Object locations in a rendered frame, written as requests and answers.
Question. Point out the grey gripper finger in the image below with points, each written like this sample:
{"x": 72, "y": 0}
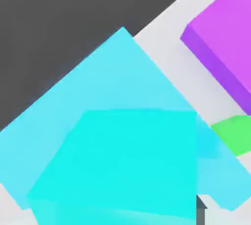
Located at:
{"x": 200, "y": 214}

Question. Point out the small cyan cube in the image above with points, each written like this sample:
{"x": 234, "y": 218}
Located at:
{"x": 121, "y": 166}

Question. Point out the small green cube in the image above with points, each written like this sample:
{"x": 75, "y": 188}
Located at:
{"x": 234, "y": 134}

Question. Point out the large light blue box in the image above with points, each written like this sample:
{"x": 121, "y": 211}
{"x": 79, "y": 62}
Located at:
{"x": 109, "y": 76}

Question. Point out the large purple box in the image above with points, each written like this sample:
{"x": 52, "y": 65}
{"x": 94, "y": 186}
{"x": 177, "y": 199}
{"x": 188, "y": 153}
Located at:
{"x": 225, "y": 32}

